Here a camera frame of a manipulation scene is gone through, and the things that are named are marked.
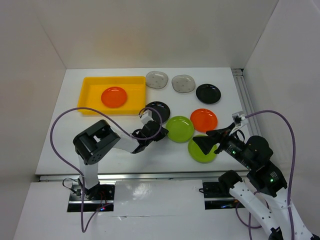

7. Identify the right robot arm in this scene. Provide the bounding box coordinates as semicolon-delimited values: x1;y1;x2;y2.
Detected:
193;127;319;240

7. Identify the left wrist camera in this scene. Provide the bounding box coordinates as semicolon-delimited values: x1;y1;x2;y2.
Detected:
139;109;153;125

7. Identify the aluminium rail front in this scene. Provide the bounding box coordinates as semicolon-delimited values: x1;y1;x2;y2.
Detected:
37;169;251;183

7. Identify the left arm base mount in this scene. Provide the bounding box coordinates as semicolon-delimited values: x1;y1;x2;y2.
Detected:
62;177;115;213

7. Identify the black plate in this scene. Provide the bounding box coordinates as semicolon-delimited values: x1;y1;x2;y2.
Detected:
195;83;222;105
146;101;171;124

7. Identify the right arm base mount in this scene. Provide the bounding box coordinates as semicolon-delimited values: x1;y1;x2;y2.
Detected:
198;181;244;210

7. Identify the yellow plastic bin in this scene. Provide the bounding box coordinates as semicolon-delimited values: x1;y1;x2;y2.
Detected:
77;76;146;116

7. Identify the orange plate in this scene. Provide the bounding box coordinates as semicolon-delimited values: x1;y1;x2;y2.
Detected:
100;86;128;108
190;108;218;133

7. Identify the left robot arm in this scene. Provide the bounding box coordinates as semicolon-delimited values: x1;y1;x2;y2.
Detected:
73;120;169;200

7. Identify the purple cable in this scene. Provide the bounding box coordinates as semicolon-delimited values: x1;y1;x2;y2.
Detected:
49;106;163;233
234;109;297;240

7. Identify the aluminium rail right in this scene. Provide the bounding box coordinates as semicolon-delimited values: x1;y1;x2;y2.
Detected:
231;68;261;136

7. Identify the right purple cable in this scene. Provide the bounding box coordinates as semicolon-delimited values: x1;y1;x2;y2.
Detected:
234;109;297;240

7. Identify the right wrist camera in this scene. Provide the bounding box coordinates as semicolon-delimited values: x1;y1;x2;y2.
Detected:
232;111;248;132

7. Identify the green plate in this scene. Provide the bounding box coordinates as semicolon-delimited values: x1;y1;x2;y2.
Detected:
165;115;195;143
187;138;218;164

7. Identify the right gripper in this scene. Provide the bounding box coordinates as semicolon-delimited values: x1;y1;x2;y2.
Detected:
191;121;253;168

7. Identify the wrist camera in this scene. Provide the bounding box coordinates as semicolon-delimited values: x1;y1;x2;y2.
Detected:
139;109;153;125
232;111;248;132

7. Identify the aluminium rail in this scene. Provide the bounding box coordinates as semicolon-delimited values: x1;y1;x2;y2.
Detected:
231;68;261;136
37;169;251;183

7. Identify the clear glass plate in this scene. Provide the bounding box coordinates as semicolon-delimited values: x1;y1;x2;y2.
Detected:
171;74;196;94
145;71;169;90

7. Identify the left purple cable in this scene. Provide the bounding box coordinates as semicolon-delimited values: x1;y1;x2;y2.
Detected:
49;106;163;233

